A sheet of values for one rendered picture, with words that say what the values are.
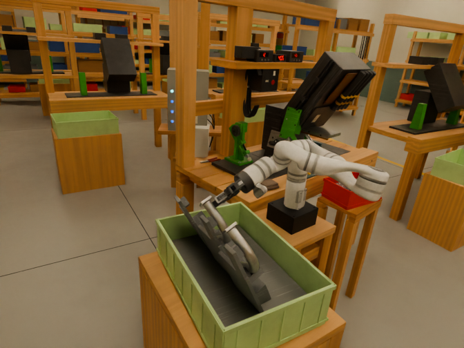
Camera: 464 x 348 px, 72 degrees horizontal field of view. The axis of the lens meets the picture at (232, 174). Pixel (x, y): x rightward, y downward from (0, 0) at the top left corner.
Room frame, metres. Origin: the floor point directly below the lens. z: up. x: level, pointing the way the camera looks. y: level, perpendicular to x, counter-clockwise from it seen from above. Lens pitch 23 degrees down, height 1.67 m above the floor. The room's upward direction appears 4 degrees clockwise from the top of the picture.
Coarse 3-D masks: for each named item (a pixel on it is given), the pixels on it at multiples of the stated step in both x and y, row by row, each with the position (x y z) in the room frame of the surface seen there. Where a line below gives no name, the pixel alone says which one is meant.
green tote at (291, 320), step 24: (192, 216) 1.21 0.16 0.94; (240, 216) 1.33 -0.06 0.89; (168, 240) 1.00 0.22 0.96; (264, 240) 1.15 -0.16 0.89; (168, 264) 1.01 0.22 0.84; (288, 264) 1.01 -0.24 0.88; (312, 264) 0.92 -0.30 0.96; (192, 288) 0.80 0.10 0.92; (312, 288) 0.89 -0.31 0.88; (192, 312) 0.80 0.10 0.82; (264, 312) 0.69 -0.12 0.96; (288, 312) 0.73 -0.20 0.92; (312, 312) 0.78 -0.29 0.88; (216, 336) 0.65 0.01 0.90; (240, 336) 0.65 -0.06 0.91; (264, 336) 0.69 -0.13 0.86; (288, 336) 0.74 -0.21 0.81
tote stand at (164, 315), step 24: (144, 264) 1.06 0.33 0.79; (144, 288) 1.05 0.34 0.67; (168, 288) 0.94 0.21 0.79; (144, 312) 1.07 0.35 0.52; (168, 312) 0.83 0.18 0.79; (144, 336) 1.08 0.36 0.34; (168, 336) 0.83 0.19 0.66; (192, 336) 0.73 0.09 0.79; (312, 336) 0.77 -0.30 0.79; (336, 336) 0.81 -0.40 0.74
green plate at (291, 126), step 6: (288, 108) 2.16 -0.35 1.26; (294, 108) 2.13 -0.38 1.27; (288, 114) 2.15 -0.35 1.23; (294, 114) 2.11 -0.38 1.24; (300, 114) 2.09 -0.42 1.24; (288, 120) 2.13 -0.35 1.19; (294, 120) 2.09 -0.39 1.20; (282, 126) 2.14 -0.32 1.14; (288, 126) 2.11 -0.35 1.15; (294, 126) 2.08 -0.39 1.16; (300, 126) 2.12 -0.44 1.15; (282, 132) 2.12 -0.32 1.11; (288, 132) 2.09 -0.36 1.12; (294, 132) 2.06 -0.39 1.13
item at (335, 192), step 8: (328, 184) 1.78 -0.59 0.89; (336, 184) 1.73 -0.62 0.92; (328, 192) 1.77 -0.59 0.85; (336, 192) 1.72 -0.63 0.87; (344, 192) 1.68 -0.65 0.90; (352, 192) 1.64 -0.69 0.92; (336, 200) 1.71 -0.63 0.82; (344, 200) 1.66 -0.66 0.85; (352, 200) 1.66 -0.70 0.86; (360, 200) 1.70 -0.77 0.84; (368, 200) 1.73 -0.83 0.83; (344, 208) 1.65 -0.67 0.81; (352, 208) 1.66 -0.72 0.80
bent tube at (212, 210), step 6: (210, 198) 0.93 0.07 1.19; (204, 204) 0.92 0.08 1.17; (210, 204) 0.92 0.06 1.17; (210, 210) 0.91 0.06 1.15; (216, 210) 0.92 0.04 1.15; (216, 216) 0.90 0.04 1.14; (216, 222) 0.89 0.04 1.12; (222, 222) 0.89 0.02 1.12; (222, 228) 0.89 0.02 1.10; (222, 234) 0.89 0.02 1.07; (222, 240) 0.93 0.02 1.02; (228, 240) 0.91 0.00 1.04
